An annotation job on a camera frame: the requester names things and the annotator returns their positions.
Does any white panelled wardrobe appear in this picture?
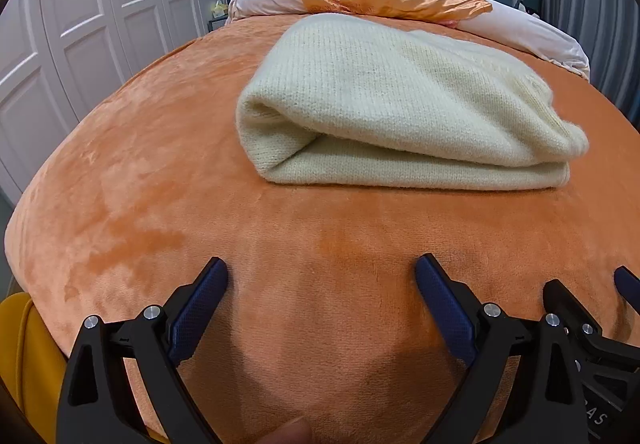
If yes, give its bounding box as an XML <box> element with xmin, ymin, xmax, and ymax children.
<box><xmin>0</xmin><ymin>0</ymin><xmax>223</xmax><ymax>205</ymax></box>

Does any person's left hand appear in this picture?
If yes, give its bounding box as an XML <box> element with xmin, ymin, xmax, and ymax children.
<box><xmin>252</xmin><ymin>416</ymin><xmax>314</xmax><ymax>444</ymax></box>

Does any cream knitted sweater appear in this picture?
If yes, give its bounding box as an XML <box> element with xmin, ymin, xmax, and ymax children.
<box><xmin>236</xmin><ymin>14</ymin><xmax>590</xmax><ymax>191</ymax></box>

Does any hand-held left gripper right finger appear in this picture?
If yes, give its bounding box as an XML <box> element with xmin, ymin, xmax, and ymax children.
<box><xmin>414</xmin><ymin>253</ymin><xmax>594</xmax><ymax>444</ymax></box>

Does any orange fleece blanket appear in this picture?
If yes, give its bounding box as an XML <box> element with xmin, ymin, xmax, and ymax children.
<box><xmin>5</xmin><ymin>13</ymin><xmax>640</xmax><ymax>444</ymax></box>

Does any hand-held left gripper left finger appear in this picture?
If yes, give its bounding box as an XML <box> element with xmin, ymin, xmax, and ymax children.
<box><xmin>56</xmin><ymin>257</ymin><xmax>230</xmax><ymax>444</ymax></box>

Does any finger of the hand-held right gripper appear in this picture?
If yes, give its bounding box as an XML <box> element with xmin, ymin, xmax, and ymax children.
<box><xmin>542</xmin><ymin>278</ymin><xmax>640</xmax><ymax>371</ymax></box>
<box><xmin>613</xmin><ymin>266</ymin><xmax>640</xmax><ymax>313</ymax></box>

